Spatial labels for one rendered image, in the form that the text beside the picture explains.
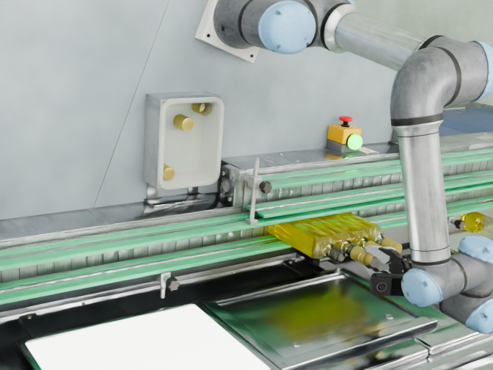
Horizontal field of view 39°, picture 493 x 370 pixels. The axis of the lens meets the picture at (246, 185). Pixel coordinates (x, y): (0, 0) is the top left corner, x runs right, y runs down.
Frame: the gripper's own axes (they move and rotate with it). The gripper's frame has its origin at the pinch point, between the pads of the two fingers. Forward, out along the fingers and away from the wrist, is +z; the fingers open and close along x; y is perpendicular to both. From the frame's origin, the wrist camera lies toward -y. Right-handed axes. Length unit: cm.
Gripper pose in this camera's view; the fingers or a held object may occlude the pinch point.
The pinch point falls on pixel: (365, 258)
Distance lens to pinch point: 169.6
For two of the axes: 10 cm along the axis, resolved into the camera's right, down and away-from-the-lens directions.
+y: 8.3, -1.0, 5.5
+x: 0.8, -9.5, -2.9
